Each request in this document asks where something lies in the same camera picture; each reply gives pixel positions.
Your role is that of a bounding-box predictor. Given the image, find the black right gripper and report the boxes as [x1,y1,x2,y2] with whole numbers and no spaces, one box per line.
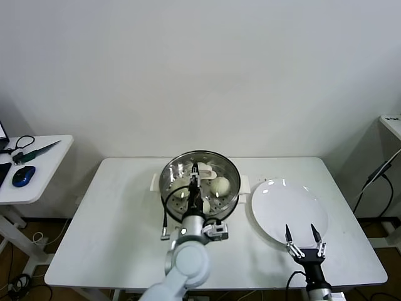
[284,223,328,287]

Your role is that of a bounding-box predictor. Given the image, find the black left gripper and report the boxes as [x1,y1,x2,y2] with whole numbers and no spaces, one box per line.
[187,162,205,217]

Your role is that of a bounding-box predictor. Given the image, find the round glass pot lid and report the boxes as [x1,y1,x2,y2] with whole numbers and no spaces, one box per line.
[159,150,241,220]

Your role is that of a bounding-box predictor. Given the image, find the stainless steel steamer basket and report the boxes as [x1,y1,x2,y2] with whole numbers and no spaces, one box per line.
[159,153,242,224]

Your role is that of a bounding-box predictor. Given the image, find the white round plate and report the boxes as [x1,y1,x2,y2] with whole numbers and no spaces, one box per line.
[251,178,330,248]

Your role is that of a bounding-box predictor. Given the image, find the white electric cooker base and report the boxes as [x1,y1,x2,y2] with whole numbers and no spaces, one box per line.
[150,172,251,242]

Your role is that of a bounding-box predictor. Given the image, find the black power adapter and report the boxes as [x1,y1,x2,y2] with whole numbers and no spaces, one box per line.
[365,160,391,183]

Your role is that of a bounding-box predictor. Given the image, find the white side table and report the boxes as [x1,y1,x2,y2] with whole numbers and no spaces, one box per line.
[0,134,75,277]

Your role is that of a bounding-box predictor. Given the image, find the blue computer mouse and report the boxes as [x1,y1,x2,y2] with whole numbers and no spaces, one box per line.
[12,165,37,187]

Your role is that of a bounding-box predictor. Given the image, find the black smartphone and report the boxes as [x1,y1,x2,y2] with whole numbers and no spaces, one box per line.
[0,161,13,186]

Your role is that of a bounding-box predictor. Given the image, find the laptop computer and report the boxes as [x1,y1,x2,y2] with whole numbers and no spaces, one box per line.
[0,120,10,151]

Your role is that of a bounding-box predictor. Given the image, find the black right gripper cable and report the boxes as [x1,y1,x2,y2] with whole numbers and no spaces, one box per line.
[285,271,310,301]

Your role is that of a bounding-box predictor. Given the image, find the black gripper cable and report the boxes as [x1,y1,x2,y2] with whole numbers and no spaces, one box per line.
[160,187,190,241]
[285,271,310,301]

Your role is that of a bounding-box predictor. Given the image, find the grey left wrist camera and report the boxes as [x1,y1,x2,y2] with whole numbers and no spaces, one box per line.
[202,221,229,241]

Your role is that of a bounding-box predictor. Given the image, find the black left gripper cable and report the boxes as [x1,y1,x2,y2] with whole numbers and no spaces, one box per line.
[160,187,190,241]

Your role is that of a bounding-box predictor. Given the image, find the black power cable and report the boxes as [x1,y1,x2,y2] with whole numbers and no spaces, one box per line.
[352,174,394,217]

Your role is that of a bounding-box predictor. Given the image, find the white power cable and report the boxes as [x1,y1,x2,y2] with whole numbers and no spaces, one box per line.
[350,152,401,201]

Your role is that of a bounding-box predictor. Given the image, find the black looped cable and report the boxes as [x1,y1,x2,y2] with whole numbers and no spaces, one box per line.
[0,134,35,155]

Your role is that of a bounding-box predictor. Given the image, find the black floor cables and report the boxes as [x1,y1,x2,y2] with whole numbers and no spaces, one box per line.
[0,272,53,301]

